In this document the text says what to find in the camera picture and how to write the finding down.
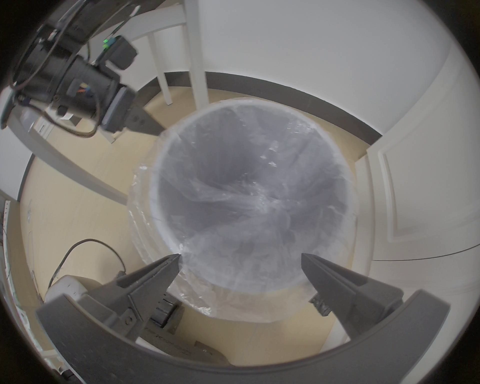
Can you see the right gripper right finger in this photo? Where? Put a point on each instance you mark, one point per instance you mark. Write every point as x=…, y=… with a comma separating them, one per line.
x=345, y=296

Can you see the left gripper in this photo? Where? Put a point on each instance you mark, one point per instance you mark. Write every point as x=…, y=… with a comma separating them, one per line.
x=86, y=90

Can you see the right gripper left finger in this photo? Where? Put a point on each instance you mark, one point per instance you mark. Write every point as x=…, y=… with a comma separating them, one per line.
x=146, y=292

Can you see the clear plastic bag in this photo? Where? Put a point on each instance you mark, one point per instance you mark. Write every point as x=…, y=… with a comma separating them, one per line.
x=243, y=210

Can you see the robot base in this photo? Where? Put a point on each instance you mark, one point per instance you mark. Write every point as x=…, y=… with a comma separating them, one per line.
x=71, y=288

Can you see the grey trash bin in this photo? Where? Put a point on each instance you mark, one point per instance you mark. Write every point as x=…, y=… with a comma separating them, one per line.
x=153, y=187

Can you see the dark grey white-legged chair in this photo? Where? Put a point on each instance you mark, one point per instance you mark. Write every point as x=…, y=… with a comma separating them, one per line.
x=197, y=56

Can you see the white panelled door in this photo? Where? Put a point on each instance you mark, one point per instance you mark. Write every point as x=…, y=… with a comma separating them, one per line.
x=420, y=168

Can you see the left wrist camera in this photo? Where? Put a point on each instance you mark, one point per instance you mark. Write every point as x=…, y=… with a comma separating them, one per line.
x=122, y=54

